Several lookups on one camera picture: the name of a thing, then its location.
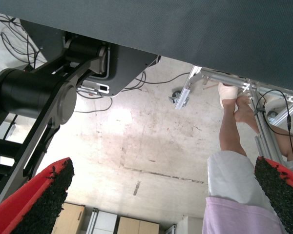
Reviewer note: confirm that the light wooden cabinet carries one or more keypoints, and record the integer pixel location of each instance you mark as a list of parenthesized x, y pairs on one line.
[(70, 219), (136, 226)]

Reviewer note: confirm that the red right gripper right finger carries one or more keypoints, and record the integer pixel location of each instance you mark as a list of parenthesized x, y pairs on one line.
[(283, 195)]

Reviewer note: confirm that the white device with port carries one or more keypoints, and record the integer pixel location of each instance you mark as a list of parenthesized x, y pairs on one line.
[(95, 85)]

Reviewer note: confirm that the dark grey table cloth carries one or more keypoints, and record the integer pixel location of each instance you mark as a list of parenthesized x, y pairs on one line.
[(185, 24)]

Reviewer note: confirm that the person in pale clothes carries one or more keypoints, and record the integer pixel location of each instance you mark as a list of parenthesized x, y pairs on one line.
[(224, 175)]

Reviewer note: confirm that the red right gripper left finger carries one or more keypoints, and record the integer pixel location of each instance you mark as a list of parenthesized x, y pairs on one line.
[(19, 209)]

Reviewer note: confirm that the white cabinet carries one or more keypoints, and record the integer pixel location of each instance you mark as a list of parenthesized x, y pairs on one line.
[(105, 223)]

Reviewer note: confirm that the grey caster wheel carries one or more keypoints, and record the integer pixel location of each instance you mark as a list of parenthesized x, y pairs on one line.
[(174, 95), (273, 115)]

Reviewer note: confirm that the black robot chassis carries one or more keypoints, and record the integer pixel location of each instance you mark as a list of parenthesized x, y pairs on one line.
[(27, 92)]

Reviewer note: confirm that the aluminium profile frame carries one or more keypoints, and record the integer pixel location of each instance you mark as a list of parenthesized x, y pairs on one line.
[(184, 95)]

